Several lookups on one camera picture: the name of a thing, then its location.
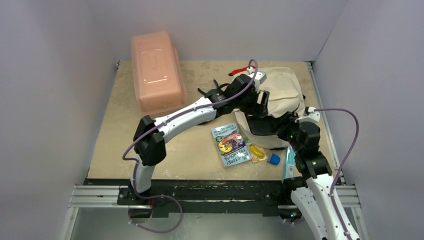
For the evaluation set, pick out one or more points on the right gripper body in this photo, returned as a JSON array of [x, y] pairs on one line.
[[276, 124]]

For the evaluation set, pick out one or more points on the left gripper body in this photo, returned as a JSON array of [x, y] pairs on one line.
[[248, 104]]

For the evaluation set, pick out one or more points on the cream canvas backpack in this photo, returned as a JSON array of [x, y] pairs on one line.
[[285, 96]]

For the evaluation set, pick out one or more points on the treehouse storey paperback book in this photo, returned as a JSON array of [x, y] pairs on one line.
[[230, 144]]

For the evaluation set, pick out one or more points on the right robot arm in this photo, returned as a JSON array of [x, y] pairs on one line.
[[314, 191]]

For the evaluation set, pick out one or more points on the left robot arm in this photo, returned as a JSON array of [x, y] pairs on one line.
[[152, 135]]

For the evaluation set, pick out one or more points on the blue pencil pack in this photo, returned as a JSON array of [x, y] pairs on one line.
[[289, 163]]

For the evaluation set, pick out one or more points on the banana eraser blister pack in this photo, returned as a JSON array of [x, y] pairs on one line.
[[257, 153]]

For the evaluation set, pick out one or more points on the blue grey eraser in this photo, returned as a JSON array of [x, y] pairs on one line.
[[274, 159]]

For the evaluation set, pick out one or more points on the pink plastic storage box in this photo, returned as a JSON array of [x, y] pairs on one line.
[[157, 76]]

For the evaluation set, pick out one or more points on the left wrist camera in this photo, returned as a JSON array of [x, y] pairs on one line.
[[257, 76]]

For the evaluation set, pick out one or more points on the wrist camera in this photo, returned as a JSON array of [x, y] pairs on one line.
[[310, 115], [257, 76]]

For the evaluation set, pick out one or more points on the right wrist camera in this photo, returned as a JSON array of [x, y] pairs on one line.
[[310, 115]]

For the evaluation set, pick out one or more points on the red handled utility knife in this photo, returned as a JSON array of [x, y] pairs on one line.
[[242, 71]]

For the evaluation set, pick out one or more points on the blue handled pliers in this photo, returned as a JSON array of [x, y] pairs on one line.
[[214, 85]]

